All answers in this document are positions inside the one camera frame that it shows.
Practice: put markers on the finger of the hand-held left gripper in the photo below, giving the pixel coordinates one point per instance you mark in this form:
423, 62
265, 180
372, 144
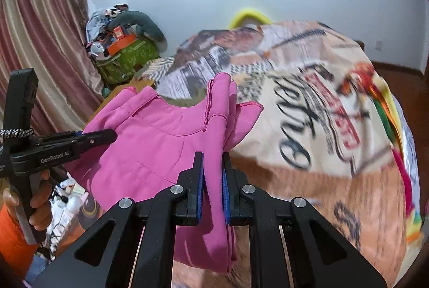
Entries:
97, 139
57, 137

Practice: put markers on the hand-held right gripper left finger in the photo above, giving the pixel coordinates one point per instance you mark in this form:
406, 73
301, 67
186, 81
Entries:
200, 187

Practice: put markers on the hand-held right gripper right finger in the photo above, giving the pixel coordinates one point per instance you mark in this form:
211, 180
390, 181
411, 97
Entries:
225, 194

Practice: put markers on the pink pants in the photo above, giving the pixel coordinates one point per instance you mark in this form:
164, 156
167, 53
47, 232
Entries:
150, 133

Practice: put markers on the person's left hand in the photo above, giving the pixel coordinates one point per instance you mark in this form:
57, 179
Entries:
42, 201

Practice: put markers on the pile of small household items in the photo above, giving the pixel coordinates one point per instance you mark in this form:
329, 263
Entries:
72, 204

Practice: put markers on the pink striped curtain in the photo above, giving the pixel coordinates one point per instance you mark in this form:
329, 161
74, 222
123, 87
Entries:
40, 23

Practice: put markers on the green patterned bag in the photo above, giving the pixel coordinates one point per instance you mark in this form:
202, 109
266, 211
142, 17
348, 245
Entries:
127, 60

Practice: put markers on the orange box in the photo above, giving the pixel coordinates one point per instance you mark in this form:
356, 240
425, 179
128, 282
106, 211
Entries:
120, 44

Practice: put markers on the small red box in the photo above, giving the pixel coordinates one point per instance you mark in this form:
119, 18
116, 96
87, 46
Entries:
118, 32

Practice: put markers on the pile of bags and clothes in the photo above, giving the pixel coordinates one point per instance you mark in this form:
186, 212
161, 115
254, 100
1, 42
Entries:
99, 23

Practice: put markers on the printed blanket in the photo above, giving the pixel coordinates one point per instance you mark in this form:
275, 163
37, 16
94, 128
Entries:
301, 107

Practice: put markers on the grey neck pillow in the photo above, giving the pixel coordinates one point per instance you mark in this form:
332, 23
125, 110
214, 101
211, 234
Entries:
147, 23

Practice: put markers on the yellow foam hoop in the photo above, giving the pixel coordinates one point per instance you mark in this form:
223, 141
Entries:
241, 13

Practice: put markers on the rainbow striped blanket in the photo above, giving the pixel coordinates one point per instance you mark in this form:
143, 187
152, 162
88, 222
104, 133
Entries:
385, 107

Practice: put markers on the wooden baseboard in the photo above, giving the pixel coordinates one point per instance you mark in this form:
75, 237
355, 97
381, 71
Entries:
398, 68

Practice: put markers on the wall socket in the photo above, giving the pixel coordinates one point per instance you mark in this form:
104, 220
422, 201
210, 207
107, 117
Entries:
378, 45

